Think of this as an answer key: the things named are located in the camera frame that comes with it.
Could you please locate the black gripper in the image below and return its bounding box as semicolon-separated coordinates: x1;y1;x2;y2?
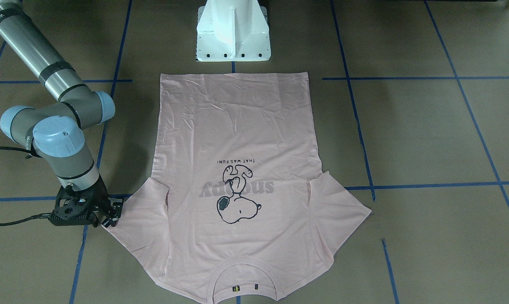
48;177;124;228

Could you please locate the pink Snoopy t-shirt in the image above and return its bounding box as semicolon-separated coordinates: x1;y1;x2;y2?
108;72;371;304

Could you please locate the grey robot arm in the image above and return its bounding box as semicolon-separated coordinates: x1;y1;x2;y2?
0;0;124;227

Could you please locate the blue tape line crosswise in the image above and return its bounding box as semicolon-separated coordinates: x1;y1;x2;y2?
0;181;509;202

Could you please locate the blue tape line lengthwise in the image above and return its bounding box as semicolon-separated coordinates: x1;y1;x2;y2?
330;0;376;202

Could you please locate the black braided cable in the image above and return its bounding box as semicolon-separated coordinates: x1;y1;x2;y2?
0;214;52;227

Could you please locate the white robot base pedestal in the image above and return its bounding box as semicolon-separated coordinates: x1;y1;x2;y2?
195;0;272;62

